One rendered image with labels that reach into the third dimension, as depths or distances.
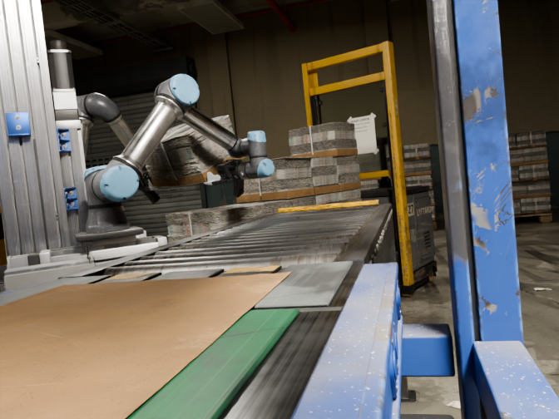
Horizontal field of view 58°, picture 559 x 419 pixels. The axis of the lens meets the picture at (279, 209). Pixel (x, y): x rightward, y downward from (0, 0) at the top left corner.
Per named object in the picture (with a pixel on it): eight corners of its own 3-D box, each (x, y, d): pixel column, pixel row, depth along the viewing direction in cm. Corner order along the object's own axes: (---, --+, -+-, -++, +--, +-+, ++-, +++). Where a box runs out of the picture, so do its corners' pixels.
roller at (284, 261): (112, 290, 100) (110, 265, 100) (348, 278, 88) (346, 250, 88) (97, 296, 95) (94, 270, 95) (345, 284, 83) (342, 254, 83)
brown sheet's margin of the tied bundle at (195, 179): (183, 185, 234) (180, 177, 233) (223, 161, 254) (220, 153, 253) (205, 182, 224) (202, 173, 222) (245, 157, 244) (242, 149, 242)
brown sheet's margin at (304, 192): (236, 202, 303) (235, 195, 303) (264, 198, 327) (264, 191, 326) (287, 199, 281) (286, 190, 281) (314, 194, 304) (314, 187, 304)
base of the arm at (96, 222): (86, 234, 174) (83, 205, 173) (85, 232, 188) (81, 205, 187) (131, 229, 180) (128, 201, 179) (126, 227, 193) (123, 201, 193)
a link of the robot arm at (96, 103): (111, 84, 236) (162, 160, 269) (92, 88, 240) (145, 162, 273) (100, 99, 229) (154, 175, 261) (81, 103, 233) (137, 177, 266)
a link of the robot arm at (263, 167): (274, 156, 208) (276, 177, 208) (255, 159, 215) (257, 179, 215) (262, 156, 202) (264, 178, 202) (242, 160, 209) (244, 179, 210)
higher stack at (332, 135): (304, 312, 356) (286, 130, 349) (326, 302, 379) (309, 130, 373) (352, 317, 332) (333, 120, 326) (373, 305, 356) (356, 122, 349)
